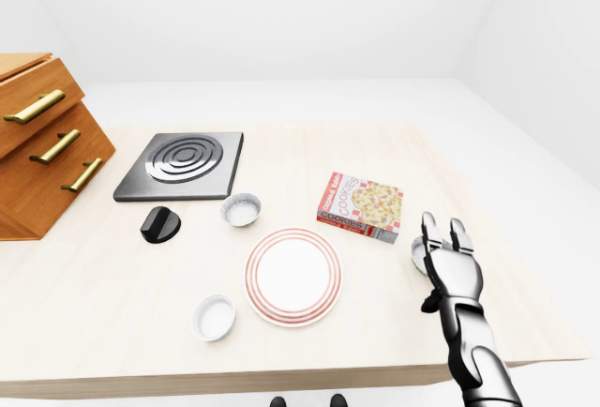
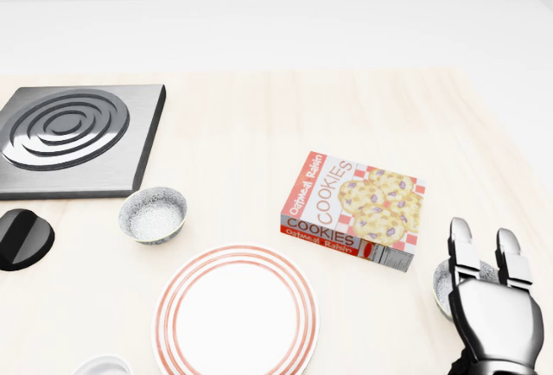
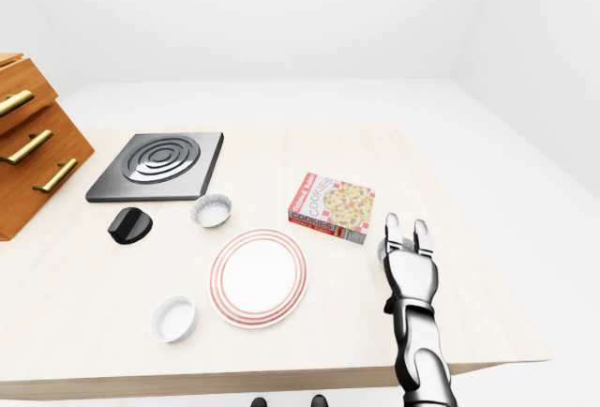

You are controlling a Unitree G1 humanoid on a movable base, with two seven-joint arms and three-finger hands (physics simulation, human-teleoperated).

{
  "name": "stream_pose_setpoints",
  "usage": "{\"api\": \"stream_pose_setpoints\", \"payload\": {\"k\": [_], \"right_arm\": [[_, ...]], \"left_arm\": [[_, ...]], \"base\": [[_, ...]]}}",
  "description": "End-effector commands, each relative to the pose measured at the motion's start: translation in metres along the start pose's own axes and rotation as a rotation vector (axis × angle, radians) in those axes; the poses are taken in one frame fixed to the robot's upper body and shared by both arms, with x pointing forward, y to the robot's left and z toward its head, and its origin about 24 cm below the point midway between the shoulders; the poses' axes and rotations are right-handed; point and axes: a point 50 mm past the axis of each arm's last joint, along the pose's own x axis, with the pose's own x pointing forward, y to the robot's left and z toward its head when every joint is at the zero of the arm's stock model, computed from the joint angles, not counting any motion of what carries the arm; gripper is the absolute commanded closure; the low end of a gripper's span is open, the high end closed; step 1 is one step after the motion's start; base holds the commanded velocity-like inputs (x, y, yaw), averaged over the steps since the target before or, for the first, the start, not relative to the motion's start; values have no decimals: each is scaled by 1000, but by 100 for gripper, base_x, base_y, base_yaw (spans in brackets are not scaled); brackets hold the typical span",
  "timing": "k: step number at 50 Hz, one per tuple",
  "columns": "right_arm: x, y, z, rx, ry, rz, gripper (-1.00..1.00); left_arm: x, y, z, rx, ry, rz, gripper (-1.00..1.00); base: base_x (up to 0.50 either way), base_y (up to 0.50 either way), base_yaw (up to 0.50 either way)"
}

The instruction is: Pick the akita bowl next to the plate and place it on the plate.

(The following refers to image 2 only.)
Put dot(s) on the oatmeal raisin cookies box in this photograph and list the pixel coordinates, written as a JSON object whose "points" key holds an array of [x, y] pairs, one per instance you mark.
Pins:
{"points": [[358, 206]]}

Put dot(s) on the flat dark stove plate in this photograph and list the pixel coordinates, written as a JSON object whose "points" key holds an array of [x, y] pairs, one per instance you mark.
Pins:
{"points": [[65, 133]]}

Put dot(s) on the white plate with red rings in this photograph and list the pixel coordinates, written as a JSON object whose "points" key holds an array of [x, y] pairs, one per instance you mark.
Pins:
{"points": [[235, 319]]}

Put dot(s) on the patterned black and white bowl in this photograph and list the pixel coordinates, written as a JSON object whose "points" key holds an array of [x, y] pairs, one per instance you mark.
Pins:
{"points": [[153, 219], [441, 288]]}

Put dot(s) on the round black knob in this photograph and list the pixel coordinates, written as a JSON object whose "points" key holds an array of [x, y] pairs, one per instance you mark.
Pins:
{"points": [[21, 239]]}

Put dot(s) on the silver and black right hand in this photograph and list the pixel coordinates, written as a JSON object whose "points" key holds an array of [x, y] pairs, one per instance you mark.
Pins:
{"points": [[497, 319]]}

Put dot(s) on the silver and black right arm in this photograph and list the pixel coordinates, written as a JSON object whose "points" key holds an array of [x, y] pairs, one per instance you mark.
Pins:
{"points": [[488, 368]]}

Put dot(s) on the small white ramekin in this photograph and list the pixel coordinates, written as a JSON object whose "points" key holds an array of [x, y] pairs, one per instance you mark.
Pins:
{"points": [[103, 366]]}

